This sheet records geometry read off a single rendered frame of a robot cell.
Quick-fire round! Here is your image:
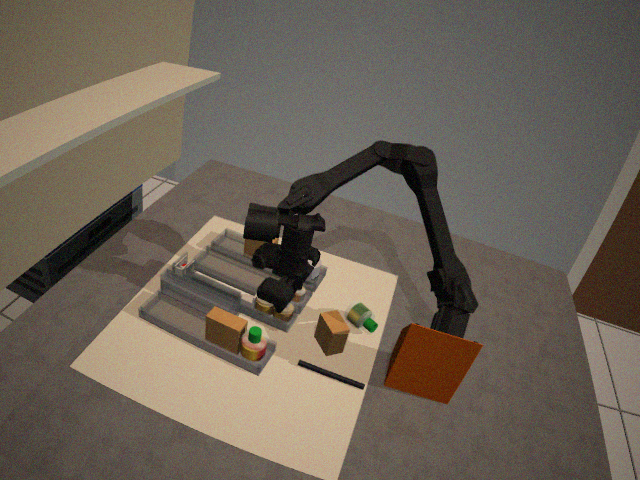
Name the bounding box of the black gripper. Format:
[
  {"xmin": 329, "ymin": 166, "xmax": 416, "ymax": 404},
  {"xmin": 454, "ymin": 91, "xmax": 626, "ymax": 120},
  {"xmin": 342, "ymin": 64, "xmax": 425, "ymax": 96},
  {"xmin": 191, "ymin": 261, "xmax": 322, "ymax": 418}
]
[{"xmin": 257, "ymin": 241, "xmax": 321, "ymax": 314}]

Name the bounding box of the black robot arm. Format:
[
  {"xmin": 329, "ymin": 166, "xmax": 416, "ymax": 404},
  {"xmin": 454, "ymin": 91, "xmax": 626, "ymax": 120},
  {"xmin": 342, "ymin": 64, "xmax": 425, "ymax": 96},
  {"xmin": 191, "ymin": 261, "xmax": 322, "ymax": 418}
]
[{"xmin": 243, "ymin": 141, "xmax": 479, "ymax": 339}]

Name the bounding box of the black flat bar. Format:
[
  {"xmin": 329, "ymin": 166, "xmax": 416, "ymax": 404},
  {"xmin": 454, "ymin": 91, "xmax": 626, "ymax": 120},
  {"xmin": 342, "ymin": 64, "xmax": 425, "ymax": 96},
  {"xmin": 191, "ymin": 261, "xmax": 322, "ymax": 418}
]
[{"xmin": 298, "ymin": 359, "xmax": 365, "ymax": 390}]

